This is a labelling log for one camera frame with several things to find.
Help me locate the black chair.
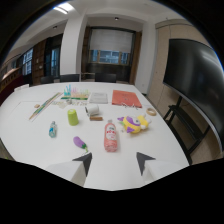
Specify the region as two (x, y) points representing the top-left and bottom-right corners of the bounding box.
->
(59, 73), (81, 83)
(94, 72), (118, 84)

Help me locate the colourful pen rack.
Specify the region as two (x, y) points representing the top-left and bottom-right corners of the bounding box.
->
(60, 84), (91, 101)

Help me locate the long colourful ruler strip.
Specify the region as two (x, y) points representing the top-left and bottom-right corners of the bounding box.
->
(28, 92), (63, 121)

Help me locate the tape roll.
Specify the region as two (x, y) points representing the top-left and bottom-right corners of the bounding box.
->
(146, 107), (158, 117)

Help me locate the pink drink bottle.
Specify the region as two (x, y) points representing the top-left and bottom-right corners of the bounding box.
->
(103, 119), (119, 153)

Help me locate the white cup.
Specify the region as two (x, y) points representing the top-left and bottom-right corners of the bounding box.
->
(84, 104), (101, 117)

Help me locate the green cup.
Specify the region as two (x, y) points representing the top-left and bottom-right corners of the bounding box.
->
(67, 108), (80, 127)

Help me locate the small clear blue bottle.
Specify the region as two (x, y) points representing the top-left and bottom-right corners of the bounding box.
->
(48, 120), (58, 139)

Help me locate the yellow purple plush toy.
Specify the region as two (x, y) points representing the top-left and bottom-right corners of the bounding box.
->
(117, 113), (152, 135)

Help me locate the purple eggplant toy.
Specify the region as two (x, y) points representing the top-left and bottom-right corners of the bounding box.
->
(72, 135), (90, 154)

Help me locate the orange red folder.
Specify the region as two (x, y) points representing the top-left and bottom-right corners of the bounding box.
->
(111, 89), (143, 109)

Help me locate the large black display screen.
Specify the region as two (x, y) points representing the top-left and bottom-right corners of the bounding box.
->
(162, 38), (224, 153)

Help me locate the ceiling light panel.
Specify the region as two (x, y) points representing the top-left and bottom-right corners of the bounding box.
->
(52, 2), (76, 15)

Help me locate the brown wooden block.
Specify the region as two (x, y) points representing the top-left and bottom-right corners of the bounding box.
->
(89, 115), (104, 122)

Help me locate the black screen stand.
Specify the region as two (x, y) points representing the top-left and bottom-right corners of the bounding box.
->
(163, 95), (212, 166)

